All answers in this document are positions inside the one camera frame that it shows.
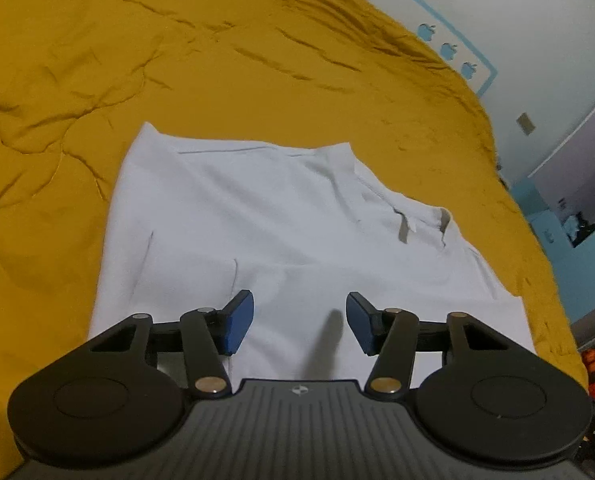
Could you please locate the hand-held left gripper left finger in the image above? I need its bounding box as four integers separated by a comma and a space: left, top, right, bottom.
88, 289, 255, 402

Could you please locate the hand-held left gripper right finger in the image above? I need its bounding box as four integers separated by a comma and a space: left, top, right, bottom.
346, 291, 514, 402

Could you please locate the light blue wall border strip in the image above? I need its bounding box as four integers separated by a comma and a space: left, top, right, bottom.
356, 0, 497, 97

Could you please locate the blue and lavender cabinet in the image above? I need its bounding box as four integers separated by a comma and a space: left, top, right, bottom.
507, 94, 595, 333

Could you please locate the yellow blanket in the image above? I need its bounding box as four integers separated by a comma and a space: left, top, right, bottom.
0, 0, 591, 461

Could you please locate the white t-shirt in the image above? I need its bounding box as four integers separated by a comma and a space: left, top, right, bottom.
88, 121, 536, 390

